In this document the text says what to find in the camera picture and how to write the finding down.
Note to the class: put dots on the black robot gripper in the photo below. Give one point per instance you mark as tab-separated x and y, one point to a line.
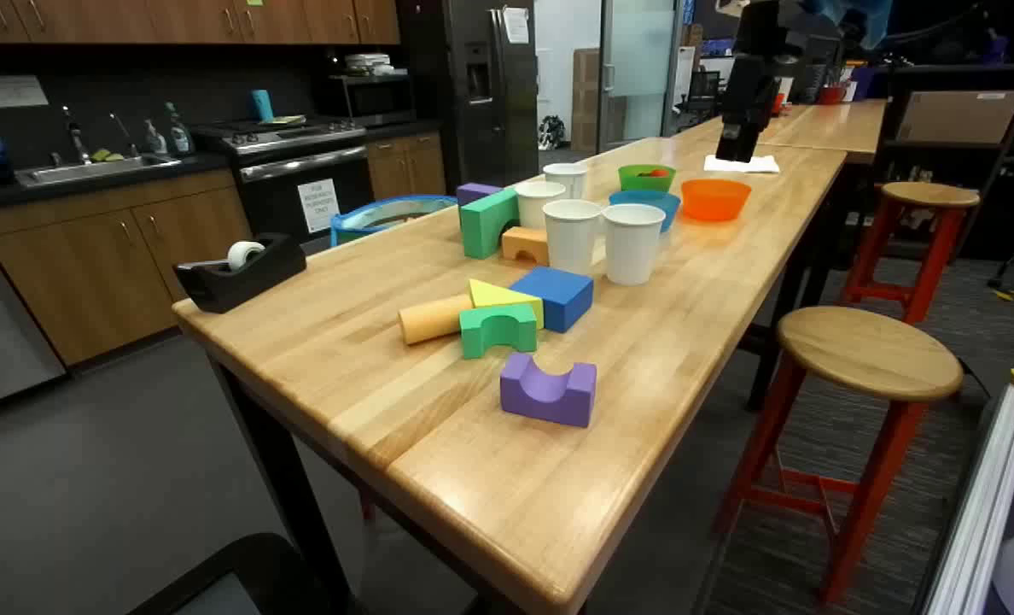
753	78

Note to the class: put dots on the orange plastic bowl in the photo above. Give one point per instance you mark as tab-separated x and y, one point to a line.
713	200

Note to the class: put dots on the green plastic bowl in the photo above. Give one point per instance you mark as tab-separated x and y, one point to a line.
648	176

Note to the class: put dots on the white paper sheet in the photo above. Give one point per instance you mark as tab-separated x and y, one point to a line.
756	164

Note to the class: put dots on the white paper cup front right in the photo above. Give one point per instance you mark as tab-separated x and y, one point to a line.
634	236

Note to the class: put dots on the white paper cup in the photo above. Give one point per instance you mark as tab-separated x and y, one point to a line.
571	232
571	176
535	197
634	236

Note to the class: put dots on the white paper cup far back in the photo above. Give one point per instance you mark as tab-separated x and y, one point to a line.
571	176

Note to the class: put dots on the far red wooden stool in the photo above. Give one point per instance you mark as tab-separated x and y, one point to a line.
922	211

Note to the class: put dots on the red wooden stool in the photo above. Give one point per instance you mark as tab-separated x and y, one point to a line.
869	353
922	211

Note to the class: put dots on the white paper cup front left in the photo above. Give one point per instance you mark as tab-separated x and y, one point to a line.
571	232

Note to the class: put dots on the white paper cup back left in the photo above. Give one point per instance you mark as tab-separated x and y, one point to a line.
535	197

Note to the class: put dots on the black refrigerator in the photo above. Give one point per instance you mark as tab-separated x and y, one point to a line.
475	77

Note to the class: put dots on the orange arch foam block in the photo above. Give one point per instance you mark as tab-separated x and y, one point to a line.
523	246

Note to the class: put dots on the blue cube foam block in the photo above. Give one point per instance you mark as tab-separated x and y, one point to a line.
564	293

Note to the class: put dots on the near red wooden stool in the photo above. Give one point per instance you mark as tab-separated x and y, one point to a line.
869	353

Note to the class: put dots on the tall green foam block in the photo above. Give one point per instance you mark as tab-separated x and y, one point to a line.
485	218

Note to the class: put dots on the small purple foam block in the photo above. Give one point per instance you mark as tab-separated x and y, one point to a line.
473	193

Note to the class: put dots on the yellow triangle foam block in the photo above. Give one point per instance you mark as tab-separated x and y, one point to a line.
493	293

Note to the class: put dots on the green arch foam block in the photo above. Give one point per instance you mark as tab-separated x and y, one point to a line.
509	325

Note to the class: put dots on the purple arch foam block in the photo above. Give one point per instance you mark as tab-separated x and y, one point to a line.
527	391

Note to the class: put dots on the blue plastic chair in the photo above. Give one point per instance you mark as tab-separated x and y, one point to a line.
377	215

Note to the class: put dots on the microwave oven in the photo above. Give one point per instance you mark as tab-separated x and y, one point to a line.
366	95

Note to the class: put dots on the tan cylinder foam block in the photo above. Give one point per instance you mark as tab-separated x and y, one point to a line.
431	317

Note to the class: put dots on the black oven range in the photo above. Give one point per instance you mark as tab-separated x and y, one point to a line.
299	180

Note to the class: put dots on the black tape dispenser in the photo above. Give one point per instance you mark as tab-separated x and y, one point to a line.
245	272

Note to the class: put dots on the steel kitchen sink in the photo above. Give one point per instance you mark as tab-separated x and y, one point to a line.
88	170

